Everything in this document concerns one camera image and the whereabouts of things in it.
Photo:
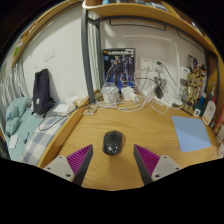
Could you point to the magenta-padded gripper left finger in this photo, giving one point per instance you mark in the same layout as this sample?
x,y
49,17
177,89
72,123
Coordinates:
x,y
63,166

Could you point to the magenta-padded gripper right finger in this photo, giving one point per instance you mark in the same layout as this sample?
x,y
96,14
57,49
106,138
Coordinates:
x,y
162,166

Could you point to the black computer mouse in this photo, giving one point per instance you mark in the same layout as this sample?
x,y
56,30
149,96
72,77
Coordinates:
x,y
112,141

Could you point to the light blue mouse pad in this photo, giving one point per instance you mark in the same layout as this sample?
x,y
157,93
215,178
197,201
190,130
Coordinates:
x,y
191,133

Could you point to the checkered bed bedding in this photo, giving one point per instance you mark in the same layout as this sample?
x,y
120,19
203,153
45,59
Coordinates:
x,y
36,140

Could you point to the white paper sheet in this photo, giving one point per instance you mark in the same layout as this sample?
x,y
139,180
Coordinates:
x,y
13,141

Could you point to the white boxes pile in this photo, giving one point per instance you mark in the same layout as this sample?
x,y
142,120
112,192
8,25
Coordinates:
x,y
66,107

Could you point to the small white desk clock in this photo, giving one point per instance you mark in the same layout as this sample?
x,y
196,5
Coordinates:
x,y
197,112

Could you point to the white power strip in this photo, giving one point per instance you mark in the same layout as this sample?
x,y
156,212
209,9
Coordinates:
x,y
162,102

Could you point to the round green tin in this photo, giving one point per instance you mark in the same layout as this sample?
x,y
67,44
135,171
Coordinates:
x,y
197,105

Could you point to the teal blanket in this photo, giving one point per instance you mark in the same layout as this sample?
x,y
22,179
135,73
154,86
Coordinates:
x,y
16,111

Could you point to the large white charger block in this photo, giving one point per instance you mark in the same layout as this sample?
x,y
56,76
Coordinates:
x,y
149,93

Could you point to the small white charger block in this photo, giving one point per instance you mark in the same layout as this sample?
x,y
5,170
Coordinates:
x,y
127,93

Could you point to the brown tree figure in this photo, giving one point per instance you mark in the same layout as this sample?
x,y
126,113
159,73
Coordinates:
x,y
190,88

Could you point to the clear plastic container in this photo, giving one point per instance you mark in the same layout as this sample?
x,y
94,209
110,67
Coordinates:
x,y
110,93

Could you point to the white desk lamp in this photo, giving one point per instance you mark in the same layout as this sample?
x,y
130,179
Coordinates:
x,y
178,75

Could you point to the grey striped curtain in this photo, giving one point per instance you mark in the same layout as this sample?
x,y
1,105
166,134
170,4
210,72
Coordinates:
x,y
13,86

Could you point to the colourful figure box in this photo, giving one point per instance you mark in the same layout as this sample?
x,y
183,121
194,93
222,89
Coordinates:
x,y
197,66

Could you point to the robot model kit box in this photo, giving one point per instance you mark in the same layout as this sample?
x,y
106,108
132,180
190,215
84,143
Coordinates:
x,y
118,68

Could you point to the wooden shelf unit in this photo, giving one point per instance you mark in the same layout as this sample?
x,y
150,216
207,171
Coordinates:
x,y
133,10

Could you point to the white blue-striped wall box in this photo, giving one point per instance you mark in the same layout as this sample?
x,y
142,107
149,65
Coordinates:
x,y
185,72

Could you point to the white wall socket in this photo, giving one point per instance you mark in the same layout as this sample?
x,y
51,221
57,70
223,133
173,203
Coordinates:
x,y
146,64
159,65

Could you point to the white wall light switch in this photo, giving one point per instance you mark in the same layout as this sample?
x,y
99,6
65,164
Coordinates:
x,y
50,55

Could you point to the grey metal desk frame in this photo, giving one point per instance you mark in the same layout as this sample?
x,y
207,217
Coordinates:
x,y
86,53

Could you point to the long wooden wall shelf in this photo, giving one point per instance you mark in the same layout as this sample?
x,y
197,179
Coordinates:
x,y
43,26

